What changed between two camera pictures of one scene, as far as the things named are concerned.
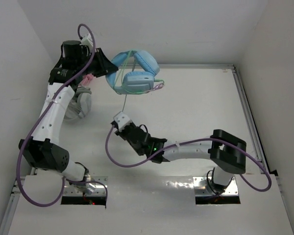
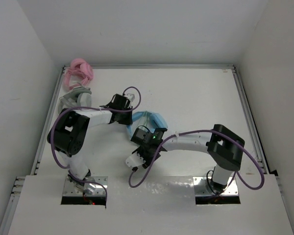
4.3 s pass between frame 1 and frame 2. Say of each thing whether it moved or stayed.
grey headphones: stayed
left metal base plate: stayed
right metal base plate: stayed
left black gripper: moved
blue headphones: moved
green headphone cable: moved
